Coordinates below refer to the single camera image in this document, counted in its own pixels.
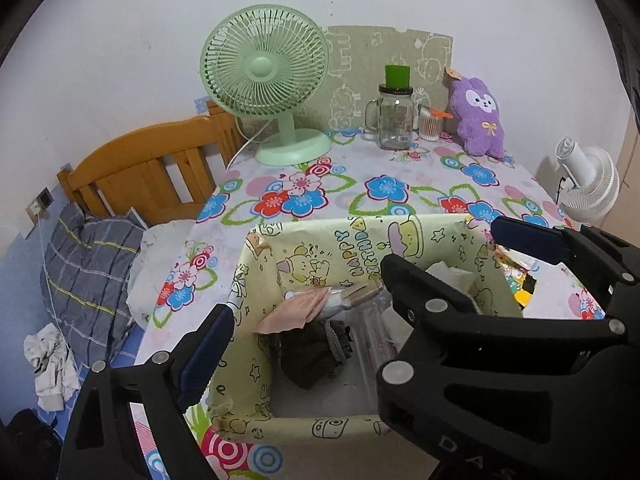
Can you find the blue bed sheet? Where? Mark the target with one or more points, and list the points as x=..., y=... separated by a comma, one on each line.
x=15, y=310

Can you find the wooden headboard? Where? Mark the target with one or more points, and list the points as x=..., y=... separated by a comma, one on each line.
x=130, y=160

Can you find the crumpled white cloth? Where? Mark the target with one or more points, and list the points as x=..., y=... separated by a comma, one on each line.
x=50, y=365

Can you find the wall socket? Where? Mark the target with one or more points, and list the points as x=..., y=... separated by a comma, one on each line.
x=39, y=205

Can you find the glass mug jar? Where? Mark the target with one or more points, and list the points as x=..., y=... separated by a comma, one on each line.
x=395, y=120

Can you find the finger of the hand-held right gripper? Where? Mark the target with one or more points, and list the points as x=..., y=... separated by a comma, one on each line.
x=525, y=240
x=430, y=285

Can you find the white circulator fan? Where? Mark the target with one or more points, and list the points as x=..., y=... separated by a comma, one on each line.
x=587, y=180

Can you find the pink cloth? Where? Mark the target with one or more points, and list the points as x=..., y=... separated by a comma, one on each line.
x=295, y=310

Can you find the green cylinder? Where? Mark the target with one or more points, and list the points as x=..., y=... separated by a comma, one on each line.
x=397, y=76

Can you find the black bag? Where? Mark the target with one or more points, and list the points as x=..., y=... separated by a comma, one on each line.
x=30, y=440

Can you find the purple plush toy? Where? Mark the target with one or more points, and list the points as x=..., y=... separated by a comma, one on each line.
x=480, y=115

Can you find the beige printed cardboard panel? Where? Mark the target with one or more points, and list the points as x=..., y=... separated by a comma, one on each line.
x=360, y=55

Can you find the dark sock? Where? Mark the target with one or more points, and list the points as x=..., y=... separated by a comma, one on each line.
x=320, y=355

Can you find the clear plastic wrapper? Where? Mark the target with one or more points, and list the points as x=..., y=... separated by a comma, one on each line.
x=380, y=330

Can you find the grey and tan packet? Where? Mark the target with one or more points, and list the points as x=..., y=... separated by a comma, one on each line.
x=350, y=297

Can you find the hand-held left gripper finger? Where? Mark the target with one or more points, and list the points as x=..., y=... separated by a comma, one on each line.
x=210, y=350

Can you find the grey plaid pillow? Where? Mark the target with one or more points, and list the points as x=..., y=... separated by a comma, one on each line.
x=85, y=280

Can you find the colourful cartoon tissue packet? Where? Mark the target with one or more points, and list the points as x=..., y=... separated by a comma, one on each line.
x=515, y=265

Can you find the cotton swab container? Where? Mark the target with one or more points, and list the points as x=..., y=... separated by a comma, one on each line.
x=431, y=125

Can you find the floral tablecloth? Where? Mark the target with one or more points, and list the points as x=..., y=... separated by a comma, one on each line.
x=350, y=185

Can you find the green desk fan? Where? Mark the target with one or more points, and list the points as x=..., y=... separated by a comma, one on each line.
x=262, y=65

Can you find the yellow cartoon printed box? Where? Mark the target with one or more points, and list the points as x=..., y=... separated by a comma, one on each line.
x=260, y=370

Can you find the white tissue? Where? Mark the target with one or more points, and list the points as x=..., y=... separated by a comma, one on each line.
x=452, y=275

